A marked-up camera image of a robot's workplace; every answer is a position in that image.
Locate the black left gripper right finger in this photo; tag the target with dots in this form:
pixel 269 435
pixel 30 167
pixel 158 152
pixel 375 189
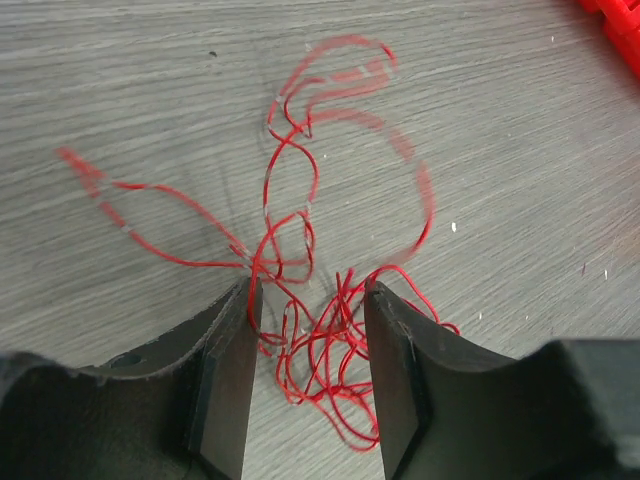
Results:
pixel 450 409

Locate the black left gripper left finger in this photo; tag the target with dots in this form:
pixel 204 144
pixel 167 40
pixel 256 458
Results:
pixel 176 407

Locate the red compartment tray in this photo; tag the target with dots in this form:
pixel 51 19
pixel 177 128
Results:
pixel 621 25

